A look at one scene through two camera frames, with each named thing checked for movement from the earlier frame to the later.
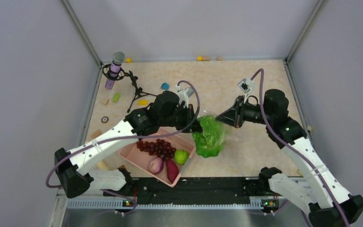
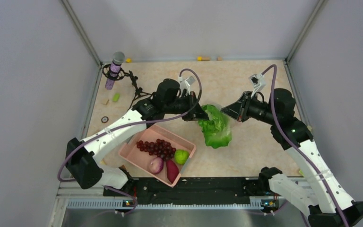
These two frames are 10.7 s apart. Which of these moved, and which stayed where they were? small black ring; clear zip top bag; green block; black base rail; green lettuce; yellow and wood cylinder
Moved: green lettuce; clear zip top bag
Stayed: green block; small black ring; yellow and wood cylinder; black base rail
